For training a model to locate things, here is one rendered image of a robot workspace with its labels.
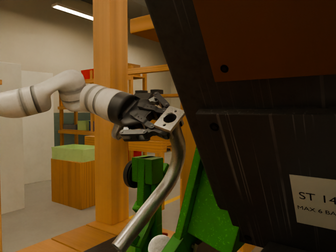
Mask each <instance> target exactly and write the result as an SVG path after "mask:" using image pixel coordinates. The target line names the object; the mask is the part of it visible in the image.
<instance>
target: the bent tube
mask: <svg viewBox="0 0 336 252"><path fill-rule="evenodd" d="M184 116H185V112H184V110H182V109H179V108H175V107H172V106H169V107H168V108H167V109H166V110H165V112H164V113H163V114H162V115H161V116H160V118H159V119H158V120H157V121H156V122H155V124H154V127H156V128H158V129H161V130H163V131H166V132H169V133H172V132H173V135H174V138H173V139H169V140H170V143H171V148H172V153H171V160H170V164H169V167H168V169H167V172H166V174H165V176H164V178H163V179H162V181H161V182H160V184H159V185H158V186H157V187H156V189H155V190H154V191H153V192H152V194H151V195H150V196H149V197H148V199H147V200H146V201H145V202H144V204H143V205H142V206H141V207H140V209H139V210H138V211H137V212H136V214H135V215H134V216H133V217H132V219H131V220H130V221H129V222H128V224H127V225H126V226H125V227H124V229H123V230H122V231H121V232H120V234H119V235H118V236H117V237H116V239H115V240H114V241H113V242H112V245H113V246H114V247H115V248H116V249H117V250H118V251H119V252H126V250H127V249H128V248H129V247H130V245H131V244H132V243H133V241H134V240H135V239H136V237H137V236H138V235H139V233H140V232H141V231H142V229H143V228H144V227H145V225H146V224H147V223H148V222H149V220H150V219H151V218H152V216H153V215H154V214H155V212H156V211H157V210H158V208H159V207H160V206H161V204H162V203H163V202H164V200H165V199H166V198H167V196H168V195H169V194H170V193H171V191H172V190H173V188H174V187H175V185H176V183H177V181H178V179H179V177H180V175H181V172H182V169H183V166H184V162H185V156H186V143H185V138H184V135H183V132H182V129H181V125H180V121H181V120H182V119H183V117H184Z"/></svg>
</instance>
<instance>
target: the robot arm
mask: <svg viewBox="0 0 336 252"><path fill-rule="evenodd" d="M55 91H58V93H59V96H60V98H61V102H62V104H63V106H64V107H65V108H66V109H67V110H69V111H71V112H90V113H92V114H95V115H97V116H100V117H101V118H103V119H104V120H107V121H109V122H111V123H114V126H113V129H112V132H111V136H112V137H113V138H114V139H116V140H120V139H123V140H124V141H125V142H147V141H149V140H150V139H151V137H152V136H158V137H161V138H163V139H165V140H168V139H171V140H172V139H173V138H174V134H173V132H172V133H169V132H167V131H164V130H162V129H159V128H156V127H155V126H154V124H153V123H151V122H150V121H151V120H155V121H157V120H158V119H159V118H160V117H161V115H162V114H163V113H164V112H165V111H166V109H167V108H168V107H169V106H170V104H169V103H168V102H167V101H166V100H165V99H164V98H163V97H162V95H161V94H160V93H159V92H154V93H153V95H154V96H153V97H152V98H150V99H147V98H144V99H141V98H139V97H137V96H136V95H133V94H130V93H127V92H124V91H121V90H118V89H113V88H108V87H105V86H102V85H98V84H93V83H92V84H88V85H86V82H85V79H84V76H83V74H82V73H81V72H80V71H77V70H73V69H69V70H65V71H63V72H61V73H59V74H57V75H55V76H54V77H52V78H50V79H48V80H45V81H43V82H41V83H39V84H36V85H32V86H27V87H23V88H18V89H14V90H9V91H4V92H0V116H1V117H5V118H23V117H27V116H31V115H35V114H39V113H43V112H46V111H49V110H50V109H51V107H52V103H51V95H52V94H53V93H54V92H55ZM152 104H155V105H157V106H160V107H161V108H158V107H157V106H155V105H152Z"/></svg>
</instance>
